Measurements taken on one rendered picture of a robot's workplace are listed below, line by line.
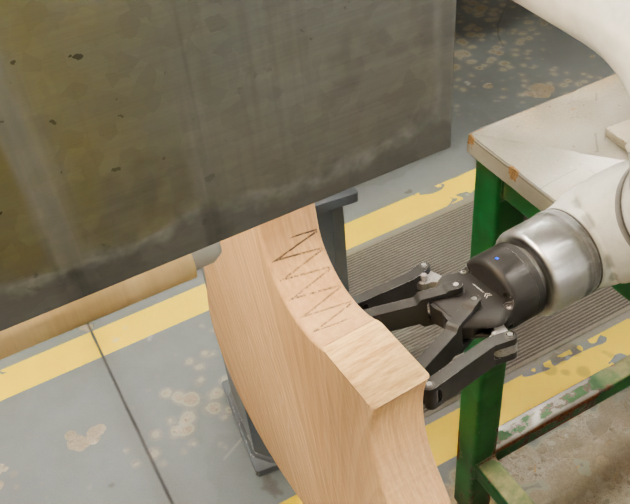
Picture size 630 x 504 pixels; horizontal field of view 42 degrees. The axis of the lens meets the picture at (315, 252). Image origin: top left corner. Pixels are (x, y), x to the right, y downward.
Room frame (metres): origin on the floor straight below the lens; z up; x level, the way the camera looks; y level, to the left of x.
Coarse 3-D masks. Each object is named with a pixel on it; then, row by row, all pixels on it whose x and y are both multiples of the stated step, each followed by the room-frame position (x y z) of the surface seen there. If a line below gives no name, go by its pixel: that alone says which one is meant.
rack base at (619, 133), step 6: (612, 126) 0.86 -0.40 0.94; (618, 126) 0.86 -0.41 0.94; (624, 126) 0.86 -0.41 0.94; (606, 132) 0.86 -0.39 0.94; (612, 132) 0.85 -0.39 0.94; (618, 132) 0.85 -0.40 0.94; (624, 132) 0.84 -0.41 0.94; (612, 138) 0.85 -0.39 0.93; (618, 138) 0.84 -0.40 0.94; (624, 138) 0.83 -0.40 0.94; (618, 144) 0.83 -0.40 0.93; (624, 144) 0.83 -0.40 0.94
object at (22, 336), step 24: (168, 264) 0.34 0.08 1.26; (192, 264) 0.34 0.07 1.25; (120, 288) 0.32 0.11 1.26; (144, 288) 0.33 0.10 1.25; (168, 288) 0.34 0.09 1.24; (48, 312) 0.31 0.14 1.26; (72, 312) 0.31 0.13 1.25; (96, 312) 0.32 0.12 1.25; (0, 336) 0.30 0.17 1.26; (24, 336) 0.30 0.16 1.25; (48, 336) 0.31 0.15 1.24
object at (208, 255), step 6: (210, 246) 0.35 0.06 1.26; (216, 246) 0.35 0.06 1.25; (198, 252) 0.35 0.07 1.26; (204, 252) 0.35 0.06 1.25; (210, 252) 0.35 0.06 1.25; (216, 252) 0.35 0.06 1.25; (198, 258) 0.35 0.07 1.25; (204, 258) 0.35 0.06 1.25; (210, 258) 0.35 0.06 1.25; (216, 258) 0.35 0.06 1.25; (198, 264) 0.35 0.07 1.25; (204, 264) 0.35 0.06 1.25
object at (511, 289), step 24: (480, 264) 0.53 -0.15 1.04; (504, 264) 0.52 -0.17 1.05; (528, 264) 0.52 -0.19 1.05; (480, 288) 0.52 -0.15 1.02; (504, 288) 0.50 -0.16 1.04; (528, 288) 0.50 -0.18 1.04; (432, 312) 0.51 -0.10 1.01; (480, 312) 0.49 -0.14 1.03; (504, 312) 0.48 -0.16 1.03; (528, 312) 0.49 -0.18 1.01; (480, 336) 0.47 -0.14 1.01
